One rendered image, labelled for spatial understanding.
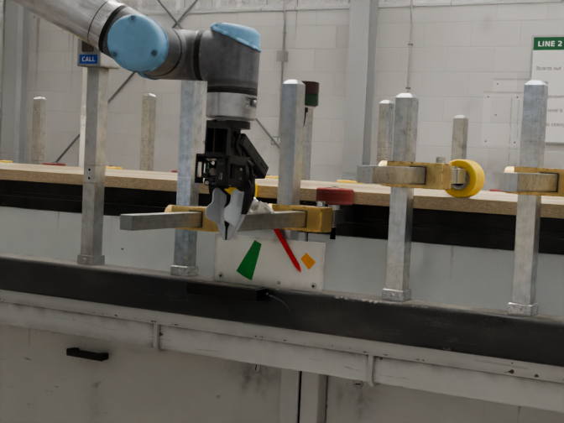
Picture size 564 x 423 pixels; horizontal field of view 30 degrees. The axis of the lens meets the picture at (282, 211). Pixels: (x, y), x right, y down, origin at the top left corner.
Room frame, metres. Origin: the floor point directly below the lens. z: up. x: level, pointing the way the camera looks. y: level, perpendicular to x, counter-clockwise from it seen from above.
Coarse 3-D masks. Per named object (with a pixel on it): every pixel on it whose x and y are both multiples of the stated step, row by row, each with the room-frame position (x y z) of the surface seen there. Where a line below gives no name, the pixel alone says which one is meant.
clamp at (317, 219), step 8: (272, 208) 2.15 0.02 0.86; (280, 208) 2.14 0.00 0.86; (288, 208) 2.13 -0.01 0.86; (296, 208) 2.12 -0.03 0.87; (304, 208) 2.11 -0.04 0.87; (312, 208) 2.10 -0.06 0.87; (320, 208) 2.10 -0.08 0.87; (328, 208) 2.12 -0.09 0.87; (312, 216) 2.10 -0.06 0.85; (320, 216) 2.10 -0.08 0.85; (328, 216) 2.12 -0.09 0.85; (312, 224) 2.10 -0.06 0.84; (320, 224) 2.10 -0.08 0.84; (328, 224) 2.12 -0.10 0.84
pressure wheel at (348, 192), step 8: (320, 192) 2.23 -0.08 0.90; (328, 192) 2.22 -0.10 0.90; (336, 192) 2.22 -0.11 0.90; (344, 192) 2.22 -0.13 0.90; (352, 192) 2.24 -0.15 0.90; (320, 200) 2.23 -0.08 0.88; (328, 200) 2.22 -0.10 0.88; (336, 200) 2.22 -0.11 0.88; (344, 200) 2.22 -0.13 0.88; (352, 200) 2.25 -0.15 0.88; (336, 208) 2.24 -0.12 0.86
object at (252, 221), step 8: (248, 216) 1.92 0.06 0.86; (256, 216) 1.94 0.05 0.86; (264, 216) 1.97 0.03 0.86; (272, 216) 1.99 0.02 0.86; (280, 216) 2.02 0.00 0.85; (288, 216) 2.05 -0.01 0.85; (296, 216) 2.08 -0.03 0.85; (304, 216) 2.11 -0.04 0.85; (336, 216) 2.23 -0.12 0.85; (344, 216) 2.26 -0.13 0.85; (248, 224) 1.92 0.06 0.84; (256, 224) 1.94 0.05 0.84; (264, 224) 1.97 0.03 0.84; (272, 224) 1.99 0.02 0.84; (280, 224) 2.02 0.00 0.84; (288, 224) 2.05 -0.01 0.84; (296, 224) 2.08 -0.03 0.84; (304, 224) 2.11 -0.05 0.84; (336, 224) 2.25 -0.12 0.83
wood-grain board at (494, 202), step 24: (0, 168) 2.87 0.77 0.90; (24, 168) 3.00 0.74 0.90; (48, 168) 3.15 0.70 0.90; (72, 168) 3.31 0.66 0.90; (264, 192) 2.41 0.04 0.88; (312, 192) 2.35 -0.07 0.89; (360, 192) 2.29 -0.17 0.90; (384, 192) 2.30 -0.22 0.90; (432, 192) 2.48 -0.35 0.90; (480, 192) 2.69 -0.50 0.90; (504, 192) 2.81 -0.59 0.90; (552, 216) 2.08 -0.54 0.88
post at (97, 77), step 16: (96, 80) 2.39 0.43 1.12; (96, 96) 2.39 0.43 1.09; (96, 112) 2.39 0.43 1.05; (96, 128) 2.39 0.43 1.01; (96, 144) 2.38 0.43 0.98; (96, 160) 2.39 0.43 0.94; (96, 176) 2.39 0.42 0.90; (96, 192) 2.39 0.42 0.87; (96, 208) 2.39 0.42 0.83; (96, 224) 2.39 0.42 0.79; (96, 240) 2.39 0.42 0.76; (80, 256) 2.39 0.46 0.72; (96, 256) 2.39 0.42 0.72
